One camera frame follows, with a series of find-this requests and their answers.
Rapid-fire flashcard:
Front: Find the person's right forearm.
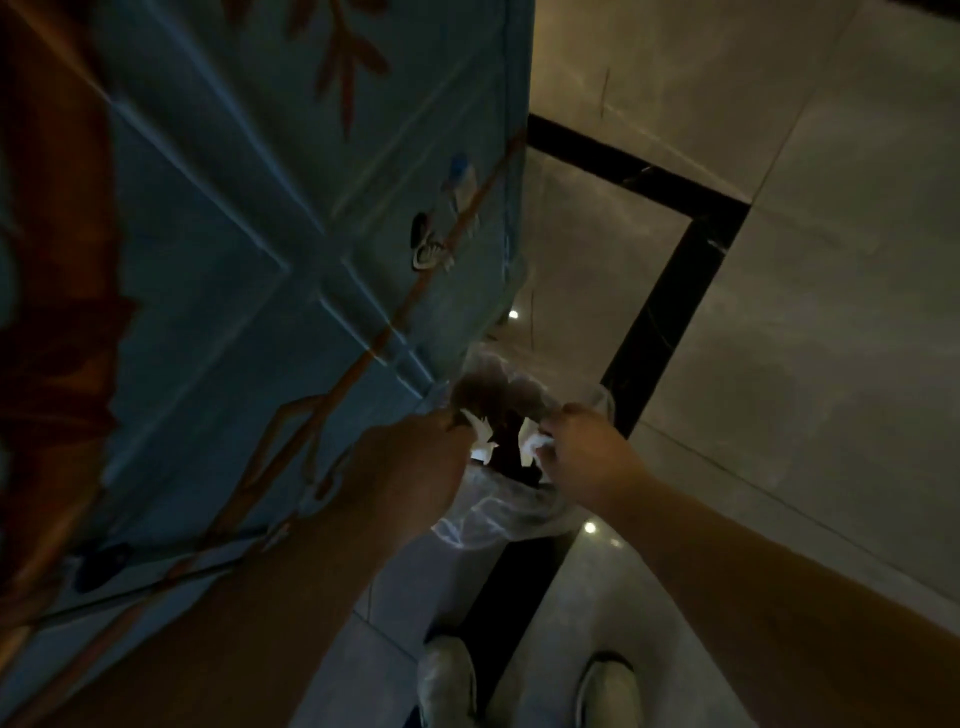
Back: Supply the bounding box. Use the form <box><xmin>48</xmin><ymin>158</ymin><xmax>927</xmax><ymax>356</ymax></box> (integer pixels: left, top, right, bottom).
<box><xmin>599</xmin><ymin>479</ymin><xmax>960</xmax><ymax>728</ymax></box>

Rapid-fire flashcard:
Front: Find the person's right white shoe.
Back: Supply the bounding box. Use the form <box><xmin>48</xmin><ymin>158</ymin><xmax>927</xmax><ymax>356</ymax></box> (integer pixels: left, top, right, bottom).
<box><xmin>573</xmin><ymin>652</ymin><xmax>645</xmax><ymax>728</ymax></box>

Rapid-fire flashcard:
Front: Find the torn white paper scrap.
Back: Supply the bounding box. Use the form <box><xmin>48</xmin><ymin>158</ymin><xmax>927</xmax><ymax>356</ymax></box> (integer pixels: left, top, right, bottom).
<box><xmin>517</xmin><ymin>418</ymin><xmax>556</xmax><ymax>468</ymax></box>
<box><xmin>458</xmin><ymin>408</ymin><xmax>500</xmax><ymax>467</ymax></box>

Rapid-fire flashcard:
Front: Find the person's left white shoe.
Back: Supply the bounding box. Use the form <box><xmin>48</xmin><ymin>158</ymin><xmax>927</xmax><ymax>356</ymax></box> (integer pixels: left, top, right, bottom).
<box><xmin>416</xmin><ymin>635</ymin><xmax>479</xmax><ymax>728</ymax></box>

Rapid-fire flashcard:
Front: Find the blue painted cabinet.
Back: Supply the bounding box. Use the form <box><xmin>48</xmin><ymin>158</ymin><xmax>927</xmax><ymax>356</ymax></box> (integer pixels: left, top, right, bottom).
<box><xmin>0</xmin><ymin>0</ymin><xmax>535</xmax><ymax>728</ymax></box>

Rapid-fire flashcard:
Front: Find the person's left forearm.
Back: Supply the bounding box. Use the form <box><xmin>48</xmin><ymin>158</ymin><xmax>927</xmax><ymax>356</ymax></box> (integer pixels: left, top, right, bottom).
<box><xmin>44</xmin><ymin>494</ymin><xmax>421</xmax><ymax>728</ymax></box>

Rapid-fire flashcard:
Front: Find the person's left hand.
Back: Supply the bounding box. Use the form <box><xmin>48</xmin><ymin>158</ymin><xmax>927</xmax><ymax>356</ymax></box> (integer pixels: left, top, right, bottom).
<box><xmin>352</xmin><ymin>408</ymin><xmax>478</xmax><ymax>549</ymax></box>

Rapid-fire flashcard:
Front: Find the trash bin with clear bag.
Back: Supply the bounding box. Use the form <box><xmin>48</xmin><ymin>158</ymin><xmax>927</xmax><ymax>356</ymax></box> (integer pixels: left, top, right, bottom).
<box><xmin>431</xmin><ymin>344</ymin><xmax>616</xmax><ymax>553</ymax></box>

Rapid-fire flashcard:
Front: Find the person's right hand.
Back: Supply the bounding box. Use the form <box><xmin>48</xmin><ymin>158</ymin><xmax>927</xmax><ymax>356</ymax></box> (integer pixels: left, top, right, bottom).
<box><xmin>536</xmin><ymin>403</ymin><xmax>654</xmax><ymax>519</ymax></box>

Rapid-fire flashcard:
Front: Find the person's white shoe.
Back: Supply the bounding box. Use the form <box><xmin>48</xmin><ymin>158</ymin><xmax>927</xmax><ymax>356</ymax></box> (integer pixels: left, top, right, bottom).
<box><xmin>573</xmin><ymin>652</ymin><xmax>645</xmax><ymax>728</ymax></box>
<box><xmin>416</xmin><ymin>635</ymin><xmax>479</xmax><ymax>728</ymax></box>

